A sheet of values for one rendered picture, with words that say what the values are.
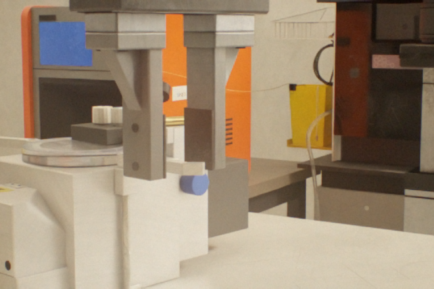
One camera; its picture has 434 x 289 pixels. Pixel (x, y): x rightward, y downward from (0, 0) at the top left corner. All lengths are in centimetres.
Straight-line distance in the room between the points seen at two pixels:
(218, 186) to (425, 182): 52
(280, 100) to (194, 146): 303
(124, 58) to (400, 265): 30
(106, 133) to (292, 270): 18
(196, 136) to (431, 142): 65
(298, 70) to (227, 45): 299
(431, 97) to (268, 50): 247
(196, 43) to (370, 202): 162
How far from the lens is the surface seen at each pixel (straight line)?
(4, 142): 69
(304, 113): 230
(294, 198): 235
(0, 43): 454
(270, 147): 363
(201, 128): 56
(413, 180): 118
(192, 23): 57
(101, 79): 187
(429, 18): 117
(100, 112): 65
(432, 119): 117
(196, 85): 57
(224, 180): 70
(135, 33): 51
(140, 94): 52
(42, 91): 199
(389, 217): 215
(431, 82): 117
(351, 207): 218
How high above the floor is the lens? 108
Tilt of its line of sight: 8 degrees down
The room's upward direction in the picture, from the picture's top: straight up
